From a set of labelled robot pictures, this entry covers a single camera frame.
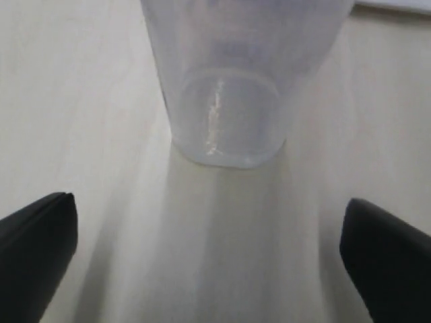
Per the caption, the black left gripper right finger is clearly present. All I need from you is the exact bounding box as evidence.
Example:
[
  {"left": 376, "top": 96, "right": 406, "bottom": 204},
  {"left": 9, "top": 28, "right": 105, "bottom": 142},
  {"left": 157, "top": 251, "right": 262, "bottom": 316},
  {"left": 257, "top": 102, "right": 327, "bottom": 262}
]
[{"left": 339, "top": 199, "right": 430, "bottom": 322}]

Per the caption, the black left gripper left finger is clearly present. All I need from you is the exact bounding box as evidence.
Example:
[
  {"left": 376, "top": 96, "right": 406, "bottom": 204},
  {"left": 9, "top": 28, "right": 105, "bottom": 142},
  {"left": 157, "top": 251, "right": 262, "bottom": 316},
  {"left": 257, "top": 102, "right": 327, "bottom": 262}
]
[{"left": 1, "top": 192, "right": 78, "bottom": 322}]

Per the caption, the clear tall plastic container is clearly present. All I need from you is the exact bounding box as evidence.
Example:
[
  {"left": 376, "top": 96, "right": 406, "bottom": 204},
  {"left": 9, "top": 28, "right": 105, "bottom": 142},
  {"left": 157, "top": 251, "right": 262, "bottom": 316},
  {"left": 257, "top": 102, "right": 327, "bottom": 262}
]
[{"left": 141, "top": 0, "right": 354, "bottom": 168}]

